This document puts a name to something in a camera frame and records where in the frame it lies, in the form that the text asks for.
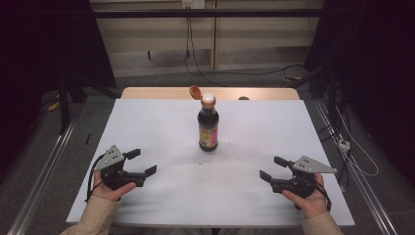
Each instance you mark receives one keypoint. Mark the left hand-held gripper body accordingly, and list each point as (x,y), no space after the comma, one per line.
(114,169)

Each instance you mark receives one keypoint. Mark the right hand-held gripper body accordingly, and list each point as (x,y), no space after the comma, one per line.
(303,182)

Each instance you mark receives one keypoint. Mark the dark soy sauce bottle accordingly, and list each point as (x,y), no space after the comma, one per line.
(208,127)

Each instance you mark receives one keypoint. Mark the person's right hand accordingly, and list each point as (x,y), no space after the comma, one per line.
(310,204)

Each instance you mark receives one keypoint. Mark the person's left hand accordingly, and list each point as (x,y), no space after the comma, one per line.
(111,192)

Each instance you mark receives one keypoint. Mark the black pen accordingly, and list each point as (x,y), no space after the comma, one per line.
(87,138)

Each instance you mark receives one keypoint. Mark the white table sheet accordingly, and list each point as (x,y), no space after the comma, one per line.
(195,182)

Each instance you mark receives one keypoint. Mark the white power strip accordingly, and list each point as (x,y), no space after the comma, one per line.
(344,145)

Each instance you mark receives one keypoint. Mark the wooden table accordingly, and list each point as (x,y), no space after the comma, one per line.
(156,93)

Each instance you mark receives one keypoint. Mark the small dark round object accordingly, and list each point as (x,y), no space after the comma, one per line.
(243,98)

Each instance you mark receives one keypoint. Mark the black metal stand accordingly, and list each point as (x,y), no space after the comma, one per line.
(64,104)

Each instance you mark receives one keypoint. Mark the black curtain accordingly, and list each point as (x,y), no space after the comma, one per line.
(375,49)
(42,42)

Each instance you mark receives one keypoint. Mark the aluminium rail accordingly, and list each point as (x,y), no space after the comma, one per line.
(42,182)
(359,182)

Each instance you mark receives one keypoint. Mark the white wall socket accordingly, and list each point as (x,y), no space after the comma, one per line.
(193,3)

